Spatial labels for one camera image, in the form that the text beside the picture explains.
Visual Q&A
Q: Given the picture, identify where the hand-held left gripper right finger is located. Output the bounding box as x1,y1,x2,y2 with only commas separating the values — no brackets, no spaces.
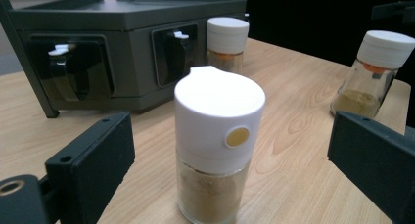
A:
327,111,415,224

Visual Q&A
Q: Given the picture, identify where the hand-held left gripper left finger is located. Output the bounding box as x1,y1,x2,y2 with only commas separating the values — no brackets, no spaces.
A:
44,111,136,224

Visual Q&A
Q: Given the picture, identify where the spice jar with tan powder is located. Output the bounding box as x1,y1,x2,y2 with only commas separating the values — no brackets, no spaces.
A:
329,29,415,119

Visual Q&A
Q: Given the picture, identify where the flip-cap spice bottle brown powder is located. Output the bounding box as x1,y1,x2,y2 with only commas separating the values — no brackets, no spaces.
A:
173,65,267,224

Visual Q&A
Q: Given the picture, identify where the dark grey spice rack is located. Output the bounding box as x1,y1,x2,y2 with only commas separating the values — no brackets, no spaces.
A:
0,0,248,119

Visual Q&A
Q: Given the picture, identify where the spice jar with orange powder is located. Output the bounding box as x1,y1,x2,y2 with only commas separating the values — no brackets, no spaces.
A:
205,17,251,75

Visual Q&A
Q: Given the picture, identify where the black rack hook white tab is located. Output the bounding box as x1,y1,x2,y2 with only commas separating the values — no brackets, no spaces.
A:
165,29,195,85

